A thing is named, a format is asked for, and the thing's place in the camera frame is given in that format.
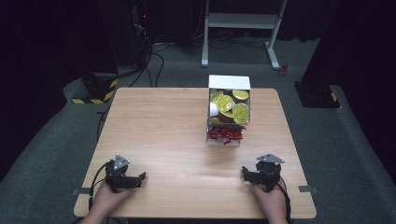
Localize dark equipment rack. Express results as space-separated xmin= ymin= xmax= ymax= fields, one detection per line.
xmin=129 ymin=0 xmax=153 ymax=67

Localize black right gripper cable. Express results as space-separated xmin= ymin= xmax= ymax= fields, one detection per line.
xmin=276 ymin=175 xmax=293 ymax=224

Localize white metal stand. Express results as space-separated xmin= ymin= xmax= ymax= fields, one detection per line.
xmin=201 ymin=0 xmax=290 ymax=71

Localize pile of yellow-lidded cups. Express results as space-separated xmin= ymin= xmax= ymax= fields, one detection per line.
xmin=208 ymin=89 xmax=250 ymax=126

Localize white divided box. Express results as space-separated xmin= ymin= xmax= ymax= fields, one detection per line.
xmin=205 ymin=74 xmax=252 ymax=147

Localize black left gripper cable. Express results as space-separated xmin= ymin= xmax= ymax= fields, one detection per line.
xmin=88 ymin=161 xmax=110 ymax=213

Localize person's left hand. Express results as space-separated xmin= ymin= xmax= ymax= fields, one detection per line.
xmin=90 ymin=181 xmax=135 ymax=219

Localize grey tape strip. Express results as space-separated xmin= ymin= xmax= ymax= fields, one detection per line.
xmin=71 ymin=187 xmax=92 ymax=197
xmin=297 ymin=185 xmax=319 ymax=194

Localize small red floor object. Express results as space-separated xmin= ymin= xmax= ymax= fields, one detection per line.
xmin=277 ymin=63 xmax=290 ymax=77

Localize pile of red stirrers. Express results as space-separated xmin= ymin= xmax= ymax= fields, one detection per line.
xmin=207 ymin=124 xmax=247 ymax=146

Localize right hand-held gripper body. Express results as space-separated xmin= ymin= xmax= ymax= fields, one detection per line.
xmin=247 ymin=153 xmax=286 ymax=193

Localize black yellow-striped stand base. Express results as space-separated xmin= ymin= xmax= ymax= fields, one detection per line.
xmin=71 ymin=72 xmax=120 ymax=105

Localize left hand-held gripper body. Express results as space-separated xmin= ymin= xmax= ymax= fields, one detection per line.
xmin=105 ymin=154 xmax=140 ymax=193

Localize thin black floor cable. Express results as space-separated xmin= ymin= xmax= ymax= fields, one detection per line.
xmin=95 ymin=105 xmax=112 ymax=143

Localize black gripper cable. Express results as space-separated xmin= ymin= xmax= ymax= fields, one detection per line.
xmin=276 ymin=175 xmax=293 ymax=224
xmin=88 ymin=161 xmax=110 ymax=213

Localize black floor cables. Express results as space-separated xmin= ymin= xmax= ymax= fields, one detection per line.
xmin=118 ymin=43 xmax=171 ymax=89

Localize person's right hand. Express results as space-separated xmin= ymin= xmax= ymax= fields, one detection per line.
xmin=251 ymin=182 xmax=290 ymax=220

